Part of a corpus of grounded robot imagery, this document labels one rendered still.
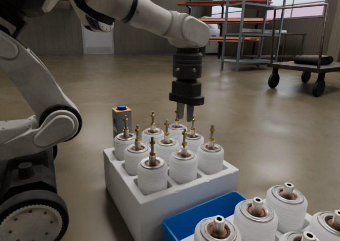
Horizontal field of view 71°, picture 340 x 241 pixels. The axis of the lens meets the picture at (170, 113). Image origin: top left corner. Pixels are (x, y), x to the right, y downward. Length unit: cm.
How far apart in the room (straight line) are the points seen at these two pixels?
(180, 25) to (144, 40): 965
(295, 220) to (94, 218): 65
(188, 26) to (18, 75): 55
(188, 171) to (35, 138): 52
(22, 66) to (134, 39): 933
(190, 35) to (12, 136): 68
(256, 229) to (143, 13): 54
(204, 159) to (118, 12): 55
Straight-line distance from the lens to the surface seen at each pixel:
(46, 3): 89
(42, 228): 87
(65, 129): 91
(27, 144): 94
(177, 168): 80
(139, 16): 59
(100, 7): 58
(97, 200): 106
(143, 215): 75
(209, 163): 86
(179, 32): 64
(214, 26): 1033
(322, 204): 120
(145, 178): 75
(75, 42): 961
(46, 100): 93
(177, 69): 69
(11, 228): 86
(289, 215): 69
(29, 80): 91
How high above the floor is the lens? 63
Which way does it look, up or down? 18 degrees down
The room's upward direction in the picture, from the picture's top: 1 degrees clockwise
